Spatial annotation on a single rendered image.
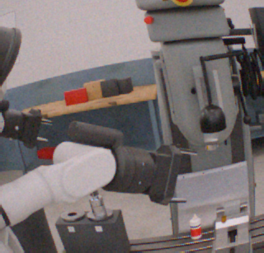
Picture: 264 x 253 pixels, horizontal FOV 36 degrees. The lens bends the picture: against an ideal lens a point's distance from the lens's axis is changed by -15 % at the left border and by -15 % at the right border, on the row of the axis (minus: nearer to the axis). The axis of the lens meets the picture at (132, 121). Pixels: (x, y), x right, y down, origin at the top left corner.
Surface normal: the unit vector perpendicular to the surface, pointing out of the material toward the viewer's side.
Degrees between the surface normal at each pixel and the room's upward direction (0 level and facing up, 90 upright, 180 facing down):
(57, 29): 90
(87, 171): 89
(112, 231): 90
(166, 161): 89
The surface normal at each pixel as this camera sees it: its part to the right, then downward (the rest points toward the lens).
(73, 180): 0.60, 0.05
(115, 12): -0.12, 0.24
